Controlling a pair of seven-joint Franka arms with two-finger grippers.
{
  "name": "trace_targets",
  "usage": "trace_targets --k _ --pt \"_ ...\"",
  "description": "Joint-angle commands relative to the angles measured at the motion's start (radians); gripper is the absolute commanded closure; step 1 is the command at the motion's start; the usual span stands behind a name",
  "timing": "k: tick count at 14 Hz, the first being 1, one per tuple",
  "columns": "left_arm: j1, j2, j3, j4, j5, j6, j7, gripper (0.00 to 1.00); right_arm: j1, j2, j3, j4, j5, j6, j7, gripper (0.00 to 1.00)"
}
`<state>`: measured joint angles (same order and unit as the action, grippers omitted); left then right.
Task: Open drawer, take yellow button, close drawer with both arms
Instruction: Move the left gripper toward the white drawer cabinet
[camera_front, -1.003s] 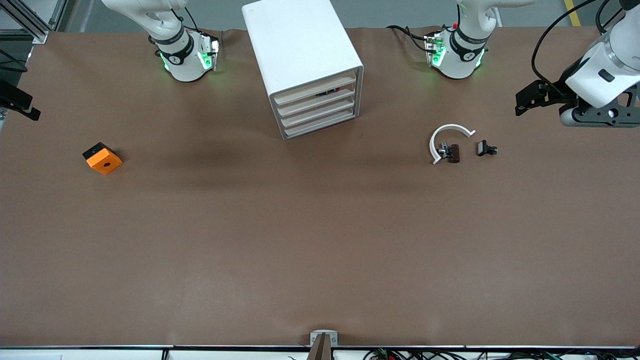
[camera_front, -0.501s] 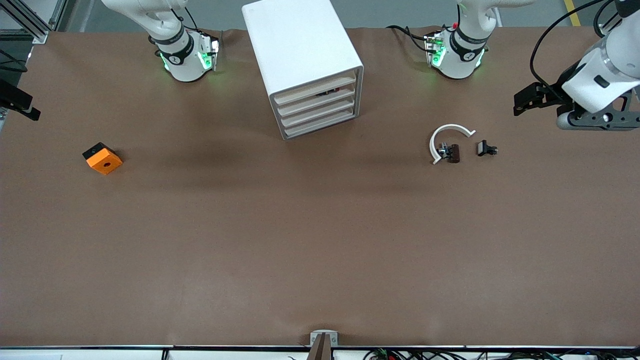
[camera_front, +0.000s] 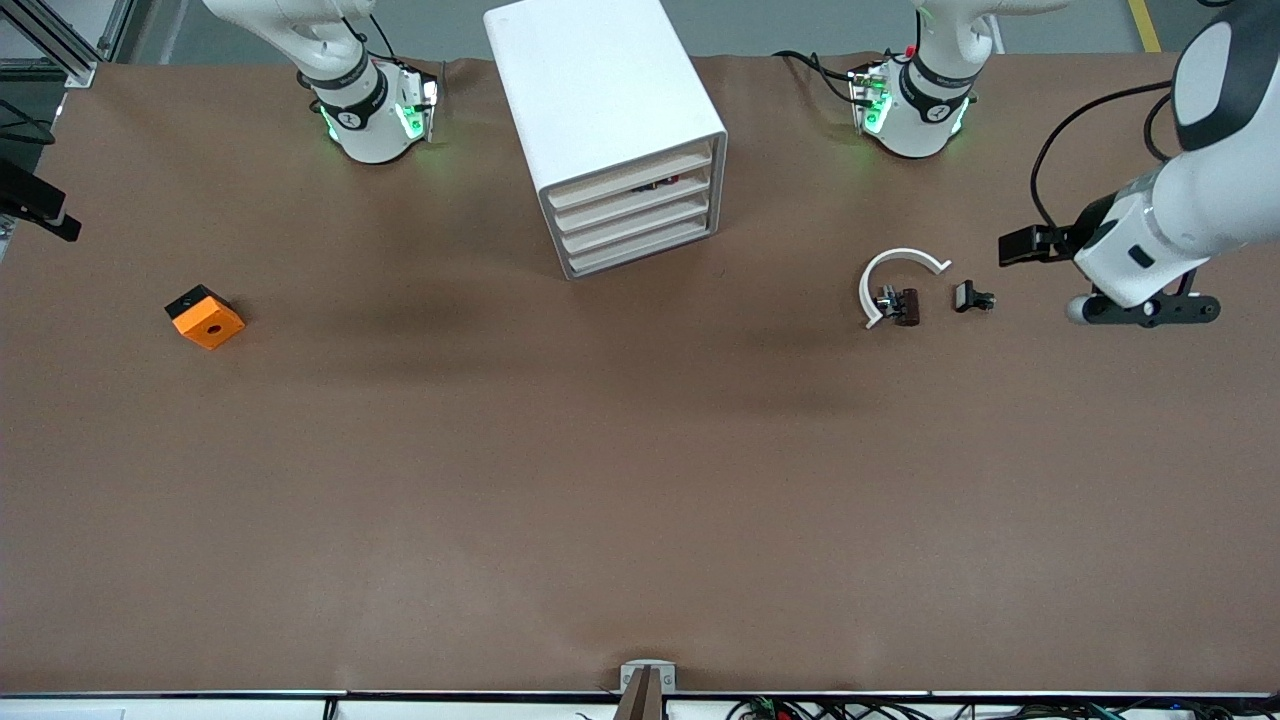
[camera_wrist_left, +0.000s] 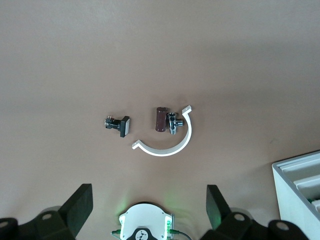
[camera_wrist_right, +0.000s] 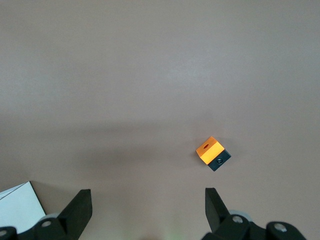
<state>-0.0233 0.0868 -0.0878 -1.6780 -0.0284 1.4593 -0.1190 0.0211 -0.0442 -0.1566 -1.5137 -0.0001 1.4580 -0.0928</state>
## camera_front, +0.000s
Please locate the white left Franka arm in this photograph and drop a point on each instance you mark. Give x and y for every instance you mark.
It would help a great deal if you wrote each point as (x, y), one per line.
(1220, 200)

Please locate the small brown metal component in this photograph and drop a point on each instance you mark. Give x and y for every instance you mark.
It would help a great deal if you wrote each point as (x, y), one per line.
(906, 306)

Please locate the brown table cover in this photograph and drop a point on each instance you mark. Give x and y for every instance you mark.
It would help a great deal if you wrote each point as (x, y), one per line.
(600, 500)

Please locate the aluminium frame profile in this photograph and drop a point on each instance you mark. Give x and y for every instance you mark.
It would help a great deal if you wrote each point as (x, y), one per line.
(80, 72)

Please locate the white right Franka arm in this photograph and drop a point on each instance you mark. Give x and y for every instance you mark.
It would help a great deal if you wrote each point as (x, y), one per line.
(360, 130)

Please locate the grey metal bracket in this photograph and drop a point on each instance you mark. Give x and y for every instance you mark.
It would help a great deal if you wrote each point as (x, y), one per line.
(630, 672)

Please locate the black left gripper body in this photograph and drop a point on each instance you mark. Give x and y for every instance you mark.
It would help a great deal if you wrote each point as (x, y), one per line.
(1083, 228)

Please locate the small black clip component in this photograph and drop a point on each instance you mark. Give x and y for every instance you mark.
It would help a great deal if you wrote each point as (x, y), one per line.
(967, 296)

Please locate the brown wooden post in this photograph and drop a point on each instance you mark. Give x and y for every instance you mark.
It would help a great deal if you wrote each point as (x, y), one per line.
(640, 702)

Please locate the small dark drawer parts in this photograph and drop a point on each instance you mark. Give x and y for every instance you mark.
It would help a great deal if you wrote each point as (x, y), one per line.
(655, 185)

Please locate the orange and black button box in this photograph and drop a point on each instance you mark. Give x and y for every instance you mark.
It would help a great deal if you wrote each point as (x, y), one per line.
(210, 325)

